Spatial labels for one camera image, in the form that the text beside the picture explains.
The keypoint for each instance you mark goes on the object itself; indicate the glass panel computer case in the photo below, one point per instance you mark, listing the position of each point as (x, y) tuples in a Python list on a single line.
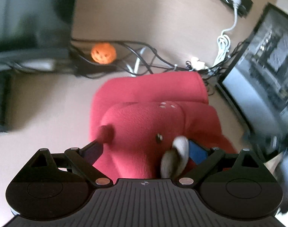
[(256, 82)]

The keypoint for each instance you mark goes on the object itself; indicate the orange pumpkin lantern figure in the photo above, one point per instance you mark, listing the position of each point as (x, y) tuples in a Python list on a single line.
[(103, 53)]

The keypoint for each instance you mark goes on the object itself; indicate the black computer monitor left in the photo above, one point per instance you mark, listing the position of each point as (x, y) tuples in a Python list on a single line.
[(35, 29)]

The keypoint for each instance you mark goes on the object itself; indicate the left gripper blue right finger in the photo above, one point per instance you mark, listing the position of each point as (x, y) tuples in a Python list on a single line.
[(205, 160)]

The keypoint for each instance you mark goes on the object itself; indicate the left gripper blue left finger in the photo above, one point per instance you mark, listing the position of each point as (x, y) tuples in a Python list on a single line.
[(82, 161)]

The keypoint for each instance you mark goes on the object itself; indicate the white adapter on desk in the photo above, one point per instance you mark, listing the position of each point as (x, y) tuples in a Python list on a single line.
[(194, 64)]

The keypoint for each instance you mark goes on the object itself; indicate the red fleece hooded onesie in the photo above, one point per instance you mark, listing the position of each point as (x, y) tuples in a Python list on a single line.
[(137, 120)]

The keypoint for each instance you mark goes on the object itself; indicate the black mechanical keyboard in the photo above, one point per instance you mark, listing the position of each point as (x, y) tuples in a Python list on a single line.
[(5, 86)]

